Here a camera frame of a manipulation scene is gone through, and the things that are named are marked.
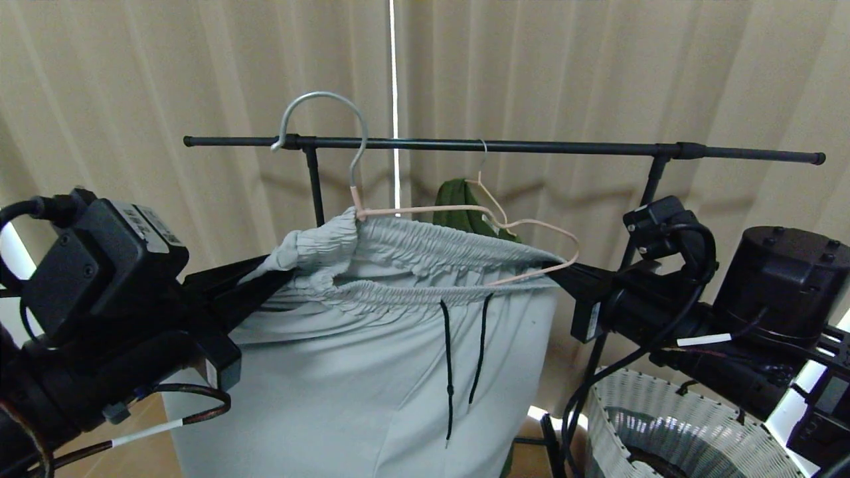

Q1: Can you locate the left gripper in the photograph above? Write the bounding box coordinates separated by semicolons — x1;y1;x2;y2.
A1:
63;255;298;429

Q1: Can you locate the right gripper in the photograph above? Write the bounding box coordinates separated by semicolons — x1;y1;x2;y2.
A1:
570;264;701;346

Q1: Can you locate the pale grey garment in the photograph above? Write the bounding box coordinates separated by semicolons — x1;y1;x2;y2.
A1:
161;207;569;478

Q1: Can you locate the pink clothes hanger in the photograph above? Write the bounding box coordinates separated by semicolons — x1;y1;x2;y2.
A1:
270;91;581;287
465;139;520;238

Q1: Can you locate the green sleeveless shirt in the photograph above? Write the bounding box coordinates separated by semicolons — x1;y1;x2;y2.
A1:
433;178;523;478

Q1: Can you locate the white laundry basket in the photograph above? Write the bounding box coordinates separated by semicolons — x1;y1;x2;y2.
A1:
584;368;808;478

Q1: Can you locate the black clothes rack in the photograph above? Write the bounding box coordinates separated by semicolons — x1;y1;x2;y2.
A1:
183;133;827;478

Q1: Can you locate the beige curtain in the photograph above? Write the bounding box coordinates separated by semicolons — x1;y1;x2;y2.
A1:
0;0;850;426

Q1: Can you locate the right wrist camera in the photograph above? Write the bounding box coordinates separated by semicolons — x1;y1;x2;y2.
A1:
623;195;703;261

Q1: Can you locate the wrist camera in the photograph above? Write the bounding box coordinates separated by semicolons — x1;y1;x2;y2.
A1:
20;188;191;347
623;195;703;261

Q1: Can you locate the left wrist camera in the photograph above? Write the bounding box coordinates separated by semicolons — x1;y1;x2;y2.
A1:
20;188;191;347

